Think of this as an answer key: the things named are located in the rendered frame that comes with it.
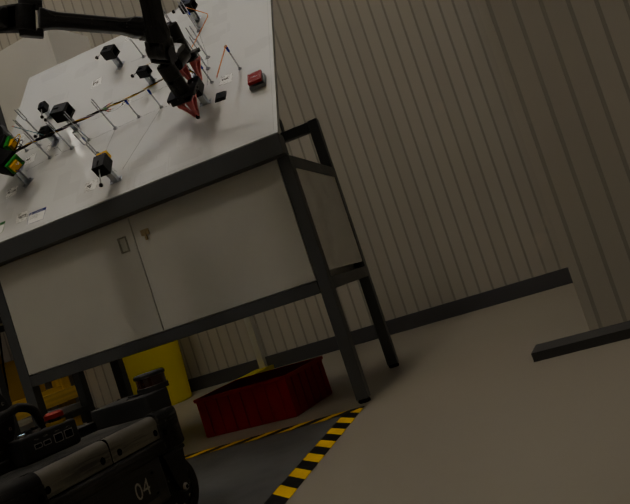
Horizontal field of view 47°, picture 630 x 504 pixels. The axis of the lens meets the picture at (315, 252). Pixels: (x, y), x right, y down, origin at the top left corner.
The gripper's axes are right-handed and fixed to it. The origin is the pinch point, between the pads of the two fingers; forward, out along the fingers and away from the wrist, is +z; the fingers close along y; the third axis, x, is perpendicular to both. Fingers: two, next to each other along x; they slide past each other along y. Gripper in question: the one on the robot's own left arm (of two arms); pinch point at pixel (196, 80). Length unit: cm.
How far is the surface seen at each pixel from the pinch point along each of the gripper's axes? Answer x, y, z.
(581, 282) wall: 42, -98, 92
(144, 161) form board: 18.7, 22.3, 15.3
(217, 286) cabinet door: 43, 8, 56
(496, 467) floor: 144, -75, 58
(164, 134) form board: 9.1, 15.7, 11.3
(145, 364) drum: -75, 134, 142
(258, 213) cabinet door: 35, -13, 40
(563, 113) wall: 21, -108, 47
